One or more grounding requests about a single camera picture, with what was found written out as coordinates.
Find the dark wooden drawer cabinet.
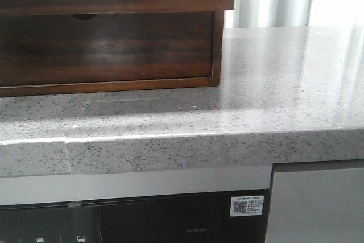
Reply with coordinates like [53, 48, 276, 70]
[0, 10, 225, 97]

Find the black built-in appliance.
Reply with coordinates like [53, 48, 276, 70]
[1, 190, 270, 242]

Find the white QR code sticker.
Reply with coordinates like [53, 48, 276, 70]
[230, 195, 264, 217]

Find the grey cabinet door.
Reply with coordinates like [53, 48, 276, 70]
[266, 168, 363, 242]

